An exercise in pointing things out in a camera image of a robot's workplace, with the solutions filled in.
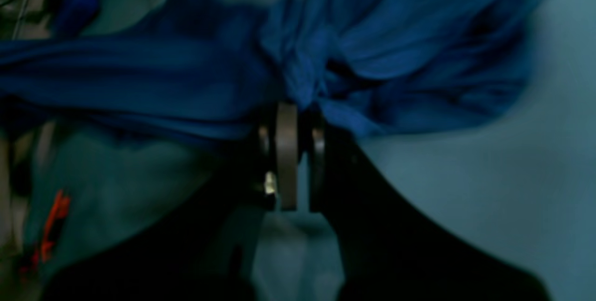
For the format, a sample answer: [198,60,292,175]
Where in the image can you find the blue t-shirt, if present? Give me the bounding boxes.
[1,0,542,149]

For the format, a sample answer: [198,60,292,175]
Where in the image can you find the teal table cloth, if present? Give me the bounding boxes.
[36,0,596,301]

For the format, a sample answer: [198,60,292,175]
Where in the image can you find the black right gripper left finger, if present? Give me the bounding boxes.
[42,102,299,301]

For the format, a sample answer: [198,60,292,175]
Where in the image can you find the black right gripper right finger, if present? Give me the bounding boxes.
[308,115,550,301]

